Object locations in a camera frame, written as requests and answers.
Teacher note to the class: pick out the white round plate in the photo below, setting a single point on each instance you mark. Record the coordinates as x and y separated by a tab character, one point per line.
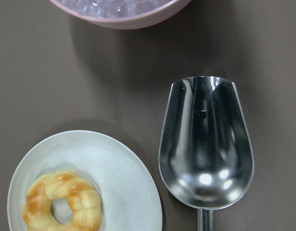
130	199

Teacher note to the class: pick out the metal ice scoop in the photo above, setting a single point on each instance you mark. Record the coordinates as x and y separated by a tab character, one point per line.
205	156

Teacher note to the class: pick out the pink bowl of ice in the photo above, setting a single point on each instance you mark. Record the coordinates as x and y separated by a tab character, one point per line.
122	14

